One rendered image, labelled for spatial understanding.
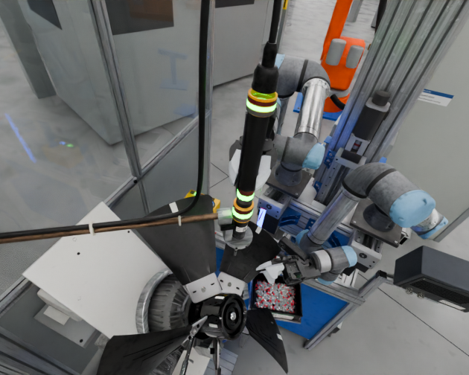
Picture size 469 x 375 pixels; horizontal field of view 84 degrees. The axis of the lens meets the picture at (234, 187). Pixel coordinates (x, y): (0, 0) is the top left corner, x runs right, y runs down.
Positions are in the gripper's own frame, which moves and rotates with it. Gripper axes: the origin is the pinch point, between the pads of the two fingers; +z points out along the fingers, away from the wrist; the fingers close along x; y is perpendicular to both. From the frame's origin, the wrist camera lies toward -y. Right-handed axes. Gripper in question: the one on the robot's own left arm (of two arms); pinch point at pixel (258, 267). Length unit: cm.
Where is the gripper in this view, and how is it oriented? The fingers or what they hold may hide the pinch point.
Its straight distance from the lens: 93.0
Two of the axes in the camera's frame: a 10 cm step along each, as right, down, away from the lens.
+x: -1.0, 6.2, 7.7
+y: 2.3, 7.7, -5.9
